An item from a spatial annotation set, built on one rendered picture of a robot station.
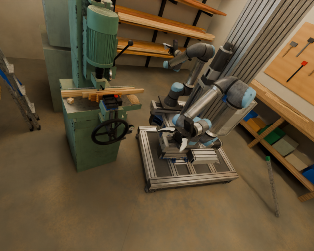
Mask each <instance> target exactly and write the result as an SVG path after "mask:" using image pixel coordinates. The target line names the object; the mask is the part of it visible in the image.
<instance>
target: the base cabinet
mask: <svg viewBox="0 0 314 251"><path fill-rule="evenodd" d="M62 106H63V104H62ZM63 114H64V122H65V130H66V136H67V139H68V143H69V146H70V150H71V153H72V157H73V160H74V164H75V167H76V170H77V173H79V172H82V171H85V170H88V169H91V168H94V167H97V166H100V165H103V164H107V163H110V162H113V161H116V158H117V154H118V150H119V146H120V142H121V141H117V142H115V143H112V144H109V145H97V144H95V143H94V142H93V141H92V139H91V134H92V132H93V130H94V128H95V127H96V126H93V127H87V128H82V129H76V130H75V129H74V127H73V124H72V121H71V119H68V118H67V115H66V112H65V109H64V106H63ZM124 126H125V125H124V124H123V123H121V124H120V125H119V126H118V127H117V138H118V137H119V136H120V135H121V134H122V133H123V130H124ZM104 132H106V127H105V126H103V127H102V128H100V129H99V130H98V131H97V133H96V134H98V133H104ZM95 138H96V140H97V141H101V142H107V141H109V137H108V135H107V134H105V135H99V136H96V137H95Z"/></svg>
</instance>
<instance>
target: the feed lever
mask: <svg viewBox="0 0 314 251"><path fill-rule="evenodd" d="M129 46H133V41H132V40H129V41H128V45H127V46H126V47H125V48H124V49H123V50H122V51H121V52H120V53H119V54H118V55H117V56H116V57H115V58H114V61H113V66H112V67H114V66H115V60H116V59H117V58H118V57H119V56H120V55H121V54H122V53H123V52H124V51H125V50H126V49H127V48H128V47H129Z"/></svg>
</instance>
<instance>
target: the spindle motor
mask: <svg viewBox="0 0 314 251"><path fill-rule="evenodd" d="M118 22H119V17H118V15H117V14H116V13H114V12H113V11H111V10H108V9H106V8H103V7H99V6H94V5H90V6H88V8H87V57H86V59H87V62H88V63H90V64H91V65H93V66H96V67H99V68H110V67H112V66H113V61H114V53H115V45H116V37H117V30H118Z"/></svg>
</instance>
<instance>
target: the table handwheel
mask: <svg viewBox="0 0 314 251"><path fill-rule="evenodd" d="M115 122H119V123H118V124H117V125H116V126H115V127H114V128H111V126H110V125H109V124H110V123H115ZM121 123H123V124H124V125H125V130H124V132H123V133H122V134H121V135H120V136H119V137H118V138H115V136H114V135H115V134H116V133H115V129H116V128H117V127H118V126H119V125H120V124H121ZM105 125H108V127H109V128H110V132H107V131H106V132H104V133H98V134H96V133H97V131H98V130H99V129H100V128H102V127H103V126H105ZM128 129H129V125H128V123H127V122H126V121H125V120H123V119H110V120H106V121H104V122H102V123H100V124H99V125H98V126H96V127H95V128H94V130H93V132H92V134H91V139H92V141H93V142H94V143H95V144H97V145H109V144H112V143H115V142H117V141H119V140H121V139H122V138H123V137H124V136H125V135H126V134H127V132H128ZM105 134H107V135H108V137H113V138H114V140H111V141H107V142H101V141H97V140H96V138H95V137H96V136H99V135H105Z"/></svg>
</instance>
